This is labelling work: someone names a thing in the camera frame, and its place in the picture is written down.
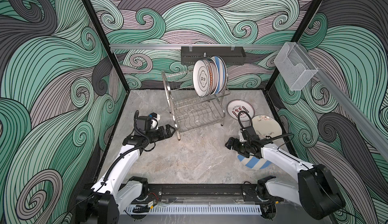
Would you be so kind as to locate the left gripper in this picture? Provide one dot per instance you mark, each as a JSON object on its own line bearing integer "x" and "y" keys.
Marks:
{"x": 167, "y": 133}

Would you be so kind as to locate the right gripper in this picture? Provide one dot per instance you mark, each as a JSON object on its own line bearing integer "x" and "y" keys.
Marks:
{"x": 235, "y": 141}

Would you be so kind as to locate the blue striped plate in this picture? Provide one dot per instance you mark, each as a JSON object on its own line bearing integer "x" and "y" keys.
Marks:
{"x": 254, "y": 162}
{"x": 224, "y": 81}

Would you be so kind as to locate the white plate black outline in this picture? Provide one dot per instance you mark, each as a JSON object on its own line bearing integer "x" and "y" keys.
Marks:
{"x": 202, "y": 78}

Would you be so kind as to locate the green red rimmed plate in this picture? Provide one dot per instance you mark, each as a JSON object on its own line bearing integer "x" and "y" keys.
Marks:
{"x": 220, "y": 73}

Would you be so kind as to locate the orange sunburst plate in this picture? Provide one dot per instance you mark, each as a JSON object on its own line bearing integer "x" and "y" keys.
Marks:
{"x": 215, "y": 75}

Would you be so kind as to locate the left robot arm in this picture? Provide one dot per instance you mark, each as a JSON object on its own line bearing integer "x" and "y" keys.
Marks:
{"x": 104, "y": 202}

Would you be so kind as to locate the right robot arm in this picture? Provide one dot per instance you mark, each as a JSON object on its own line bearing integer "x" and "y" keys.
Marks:
{"x": 315, "y": 188}

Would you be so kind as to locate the white plate red characters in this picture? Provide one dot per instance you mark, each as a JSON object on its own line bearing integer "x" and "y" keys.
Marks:
{"x": 236, "y": 106}

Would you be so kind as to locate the cream floral plate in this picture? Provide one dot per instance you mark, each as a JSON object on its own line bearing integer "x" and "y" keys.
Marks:
{"x": 266, "y": 127}

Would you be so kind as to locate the steel wire dish rack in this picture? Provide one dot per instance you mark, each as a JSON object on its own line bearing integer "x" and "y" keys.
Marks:
{"x": 188, "y": 110}

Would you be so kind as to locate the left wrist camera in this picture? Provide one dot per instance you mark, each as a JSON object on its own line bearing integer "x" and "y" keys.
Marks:
{"x": 146, "y": 123}

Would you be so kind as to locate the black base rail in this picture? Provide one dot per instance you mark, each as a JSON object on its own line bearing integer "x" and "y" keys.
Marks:
{"x": 249, "y": 192}

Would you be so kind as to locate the white slotted cable duct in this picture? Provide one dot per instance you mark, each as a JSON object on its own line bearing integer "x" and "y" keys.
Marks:
{"x": 206, "y": 209}

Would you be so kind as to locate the black wall shelf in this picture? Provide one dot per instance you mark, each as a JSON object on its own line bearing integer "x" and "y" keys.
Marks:
{"x": 230, "y": 54}

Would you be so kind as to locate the clear acrylic wall holder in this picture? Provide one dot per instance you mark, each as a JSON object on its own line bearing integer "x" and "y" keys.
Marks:
{"x": 295, "y": 65}

